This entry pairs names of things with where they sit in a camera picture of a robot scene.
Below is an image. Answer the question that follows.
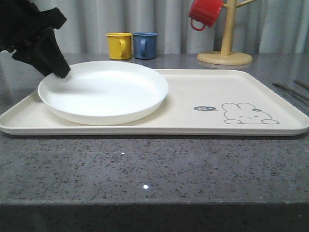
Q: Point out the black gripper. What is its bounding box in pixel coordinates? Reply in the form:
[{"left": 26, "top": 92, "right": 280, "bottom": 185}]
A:
[{"left": 0, "top": 0, "right": 70, "bottom": 78}]

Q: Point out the white round plate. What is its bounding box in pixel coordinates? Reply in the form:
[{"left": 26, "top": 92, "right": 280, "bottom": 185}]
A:
[{"left": 38, "top": 61, "right": 169, "bottom": 125}]

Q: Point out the silver metal fork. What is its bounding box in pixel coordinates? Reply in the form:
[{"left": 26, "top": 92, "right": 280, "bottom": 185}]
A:
[{"left": 272, "top": 82, "right": 309, "bottom": 103}]

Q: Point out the yellow enamel mug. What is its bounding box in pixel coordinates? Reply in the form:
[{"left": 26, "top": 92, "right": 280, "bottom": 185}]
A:
[{"left": 106, "top": 32, "right": 132, "bottom": 60}]

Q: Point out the blue enamel mug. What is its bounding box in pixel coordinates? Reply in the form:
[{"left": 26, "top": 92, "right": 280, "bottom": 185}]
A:
[{"left": 133, "top": 32, "right": 158, "bottom": 59}]

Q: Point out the beige rabbit serving tray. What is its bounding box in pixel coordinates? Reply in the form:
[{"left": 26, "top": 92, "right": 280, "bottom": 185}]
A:
[{"left": 0, "top": 69, "right": 309, "bottom": 136}]

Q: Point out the red enamel mug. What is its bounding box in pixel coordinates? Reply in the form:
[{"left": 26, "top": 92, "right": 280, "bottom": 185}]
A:
[{"left": 188, "top": 0, "right": 224, "bottom": 31}]

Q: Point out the wooden mug tree stand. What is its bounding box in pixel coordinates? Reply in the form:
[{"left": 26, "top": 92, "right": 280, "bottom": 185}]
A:
[{"left": 197, "top": 0, "right": 255, "bottom": 66}]

